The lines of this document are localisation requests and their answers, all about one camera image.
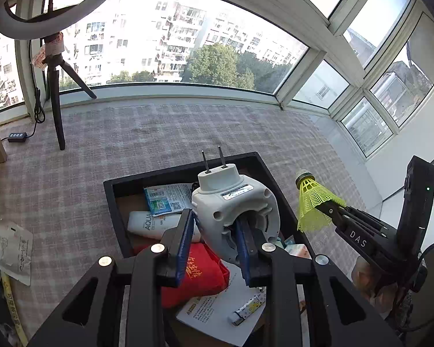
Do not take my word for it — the white window frame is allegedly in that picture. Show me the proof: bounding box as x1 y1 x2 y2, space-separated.
0 0 434 160

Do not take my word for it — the white cream tube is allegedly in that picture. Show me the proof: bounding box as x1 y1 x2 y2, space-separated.
126 211 202 243

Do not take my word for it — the person's right forearm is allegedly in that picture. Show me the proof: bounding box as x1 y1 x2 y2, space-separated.
398 293 434 347

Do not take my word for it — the person's right hand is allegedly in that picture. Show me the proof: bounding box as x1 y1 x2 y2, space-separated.
351 256 400 319

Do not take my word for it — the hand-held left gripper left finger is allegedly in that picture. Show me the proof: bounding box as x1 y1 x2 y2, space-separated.
27 208 196 347

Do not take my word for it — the white plug adapter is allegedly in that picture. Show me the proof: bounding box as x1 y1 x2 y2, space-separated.
191 145 281 265

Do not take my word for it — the red cloth pouch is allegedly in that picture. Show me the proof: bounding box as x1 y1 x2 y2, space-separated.
134 242 230 309

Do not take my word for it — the small glue stick tube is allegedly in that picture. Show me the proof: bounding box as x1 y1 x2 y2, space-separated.
229 294 264 326

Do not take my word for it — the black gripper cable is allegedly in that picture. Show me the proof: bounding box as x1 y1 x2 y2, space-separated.
394 238 434 333

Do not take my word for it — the black storage box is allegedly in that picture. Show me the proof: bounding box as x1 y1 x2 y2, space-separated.
103 152 317 347

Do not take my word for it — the blue white sachet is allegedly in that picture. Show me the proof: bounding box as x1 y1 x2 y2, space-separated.
144 183 196 215

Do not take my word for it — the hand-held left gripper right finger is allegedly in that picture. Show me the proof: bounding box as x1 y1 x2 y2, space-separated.
235 215 404 347

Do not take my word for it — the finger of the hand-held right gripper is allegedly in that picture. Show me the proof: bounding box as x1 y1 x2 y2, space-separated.
316 200 396 232
333 217 395 257

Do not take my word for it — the white paper leaflet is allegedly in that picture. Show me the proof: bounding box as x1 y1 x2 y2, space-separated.
176 260 266 346

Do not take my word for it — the white printed packet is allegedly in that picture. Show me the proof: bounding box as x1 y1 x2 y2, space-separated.
0 223 34 286

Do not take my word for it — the white ring light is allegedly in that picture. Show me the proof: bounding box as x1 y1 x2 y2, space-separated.
0 0 125 41

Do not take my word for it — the yellow shuttlecock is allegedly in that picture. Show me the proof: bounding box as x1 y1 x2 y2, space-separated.
295 169 347 234

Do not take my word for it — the pink checked cloth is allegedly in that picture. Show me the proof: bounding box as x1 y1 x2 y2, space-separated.
0 103 384 347

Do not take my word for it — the pastel tissue packet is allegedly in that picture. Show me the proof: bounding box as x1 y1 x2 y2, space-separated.
275 235 312 261

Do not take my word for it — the yellow printed strip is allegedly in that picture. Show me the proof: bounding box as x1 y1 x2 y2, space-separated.
0 273 29 346

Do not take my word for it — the black ring light cable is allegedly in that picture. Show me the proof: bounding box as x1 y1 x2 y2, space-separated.
0 38 46 141

